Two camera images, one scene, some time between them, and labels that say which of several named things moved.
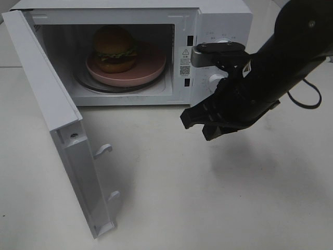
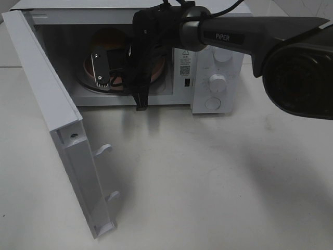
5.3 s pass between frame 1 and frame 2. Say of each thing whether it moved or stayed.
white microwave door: stayed
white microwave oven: stayed
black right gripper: moved
